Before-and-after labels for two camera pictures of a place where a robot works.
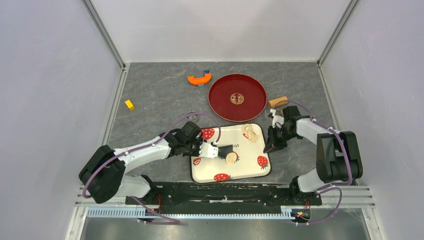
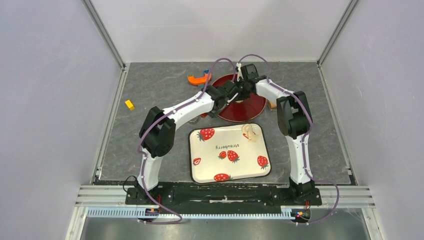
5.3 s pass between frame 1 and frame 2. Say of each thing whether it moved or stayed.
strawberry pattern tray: stayed
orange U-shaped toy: stayed
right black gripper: moved
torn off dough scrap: stayed
